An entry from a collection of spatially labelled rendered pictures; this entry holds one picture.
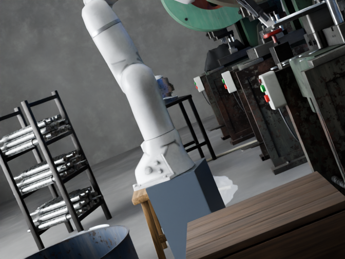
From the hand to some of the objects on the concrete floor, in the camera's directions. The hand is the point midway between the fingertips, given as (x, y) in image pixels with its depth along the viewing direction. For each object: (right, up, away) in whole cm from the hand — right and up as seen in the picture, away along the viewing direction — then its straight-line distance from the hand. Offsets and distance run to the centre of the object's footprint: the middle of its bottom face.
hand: (267, 21), depth 245 cm
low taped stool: (-30, -96, +51) cm, 112 cm away
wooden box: (-1, -94, -76) cm, 121 cm away
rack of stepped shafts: (-100, -112, +185) cm, 238 cm away
